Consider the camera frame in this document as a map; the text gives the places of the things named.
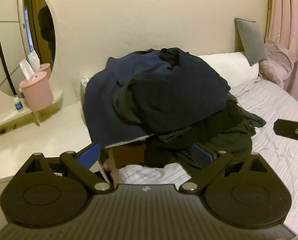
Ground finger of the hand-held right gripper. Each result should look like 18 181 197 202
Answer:
273 119 298 148

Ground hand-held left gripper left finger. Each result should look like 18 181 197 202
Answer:
25 142 112 194

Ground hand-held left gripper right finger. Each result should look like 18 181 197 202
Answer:
180 142 268 194

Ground dark navy garment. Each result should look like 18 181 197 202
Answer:
112 51 231 133

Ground white ribbed bedspread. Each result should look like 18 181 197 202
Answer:
114 79 298 240

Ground navy blue collared shirt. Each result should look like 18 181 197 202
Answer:
83 50 166 149

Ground white dressing table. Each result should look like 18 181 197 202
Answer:
0 0 95 233

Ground pink blanket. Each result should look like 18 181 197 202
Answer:
258 38 298 88

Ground pink tissue holder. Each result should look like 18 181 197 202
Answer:
19 71 55 112

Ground small blue label bottle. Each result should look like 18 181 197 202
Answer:
13 96 24 112

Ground white pillow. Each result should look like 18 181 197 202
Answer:
197 51 261 86

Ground grey cushion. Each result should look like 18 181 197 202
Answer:
234 17 269 67

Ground black crumpled garment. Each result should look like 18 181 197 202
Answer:
160 47 197 70

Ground white tissue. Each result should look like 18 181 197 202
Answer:
19 59 37 81

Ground oval mirror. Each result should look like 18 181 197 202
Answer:
0 0 57 98

